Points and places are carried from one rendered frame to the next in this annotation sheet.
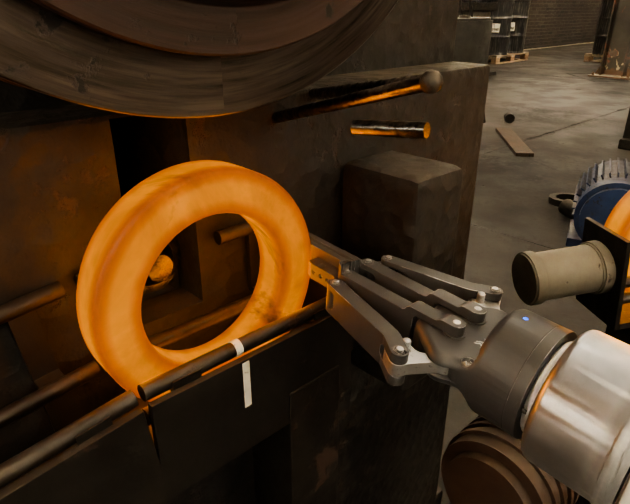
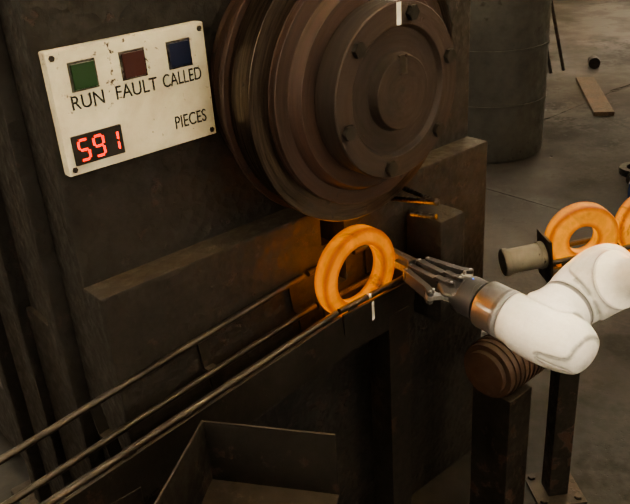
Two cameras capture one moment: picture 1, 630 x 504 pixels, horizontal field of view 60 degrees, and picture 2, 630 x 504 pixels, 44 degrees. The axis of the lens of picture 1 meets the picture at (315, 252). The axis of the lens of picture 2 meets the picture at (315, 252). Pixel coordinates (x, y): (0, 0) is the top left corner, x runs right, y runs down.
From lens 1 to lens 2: 107 cm
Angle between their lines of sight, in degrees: 4
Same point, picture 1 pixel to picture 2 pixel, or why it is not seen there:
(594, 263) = (536, 253)
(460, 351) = (452, 291)
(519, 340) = (469, 285)
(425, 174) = (444, 217)
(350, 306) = (412, 277)
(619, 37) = not seen: outside the picture
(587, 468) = (486, 321)
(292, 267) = (387, 263)
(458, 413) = not seen: hidden behind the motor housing
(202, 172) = (357, 231)
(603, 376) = (491, 294)
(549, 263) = (513, 254)
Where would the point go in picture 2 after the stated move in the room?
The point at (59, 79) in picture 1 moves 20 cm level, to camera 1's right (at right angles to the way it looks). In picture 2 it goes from (328, 216) to (446, 210)
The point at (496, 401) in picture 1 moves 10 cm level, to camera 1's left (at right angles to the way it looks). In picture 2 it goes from (462, 306) to (406, 308)
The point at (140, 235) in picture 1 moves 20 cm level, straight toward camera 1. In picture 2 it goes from (339, 256) to (379, 307)
